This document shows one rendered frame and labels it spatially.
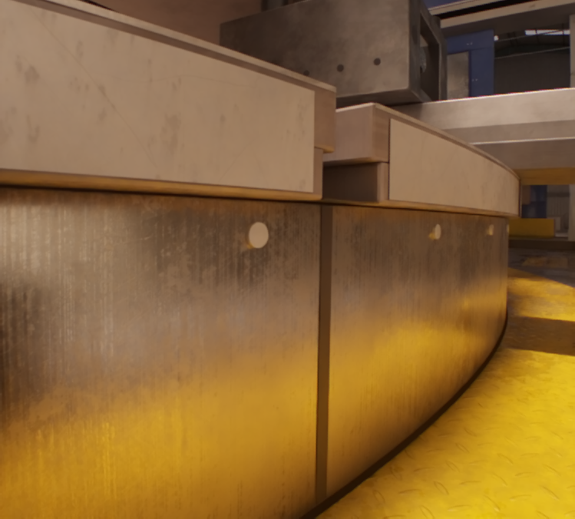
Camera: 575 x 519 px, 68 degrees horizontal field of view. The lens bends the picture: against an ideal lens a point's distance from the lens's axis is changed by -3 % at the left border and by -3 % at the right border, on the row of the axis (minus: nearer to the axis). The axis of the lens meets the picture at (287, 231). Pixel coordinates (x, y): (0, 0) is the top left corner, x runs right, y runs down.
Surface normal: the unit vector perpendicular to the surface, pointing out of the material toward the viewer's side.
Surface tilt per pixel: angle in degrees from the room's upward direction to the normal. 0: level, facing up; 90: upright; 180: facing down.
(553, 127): 90
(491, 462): 0
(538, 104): 72
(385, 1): 90
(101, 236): 90
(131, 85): 90
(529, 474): 0
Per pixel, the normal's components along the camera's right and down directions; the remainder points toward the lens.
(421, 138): 0.74, 0.03
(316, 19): -0.51, 0.01
